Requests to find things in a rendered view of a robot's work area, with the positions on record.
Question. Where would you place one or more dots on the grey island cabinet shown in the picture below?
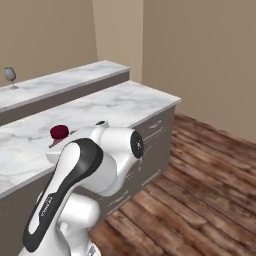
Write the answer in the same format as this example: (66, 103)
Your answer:
(160, 156)

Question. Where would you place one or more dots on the dark red wine bottle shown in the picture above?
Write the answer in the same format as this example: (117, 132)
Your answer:
(59, 132)

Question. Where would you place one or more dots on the clear wine glass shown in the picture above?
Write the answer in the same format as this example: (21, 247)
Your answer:
(10, 74)

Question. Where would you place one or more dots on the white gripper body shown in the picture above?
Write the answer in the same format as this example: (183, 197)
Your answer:
(56, 154)

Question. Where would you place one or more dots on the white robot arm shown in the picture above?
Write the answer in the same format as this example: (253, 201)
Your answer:
(115, 160)

